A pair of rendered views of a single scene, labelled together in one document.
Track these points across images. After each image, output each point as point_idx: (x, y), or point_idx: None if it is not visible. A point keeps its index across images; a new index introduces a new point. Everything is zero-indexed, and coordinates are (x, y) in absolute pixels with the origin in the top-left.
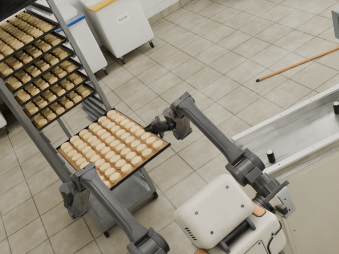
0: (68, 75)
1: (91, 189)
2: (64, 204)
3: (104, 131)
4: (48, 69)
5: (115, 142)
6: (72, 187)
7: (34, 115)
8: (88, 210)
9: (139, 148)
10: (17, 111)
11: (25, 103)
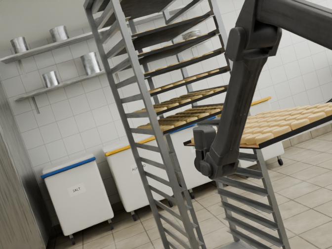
0: (211, 75)
1: (281, 6)
2: (195, 161)
3: (254, 119)
4: (189, 61)
5: (275, 117)
6: (238, 31)
7: (162, 112)
8: (235, 162)
9: (318, 110)
10: (144, 97)
11: (155, 94)
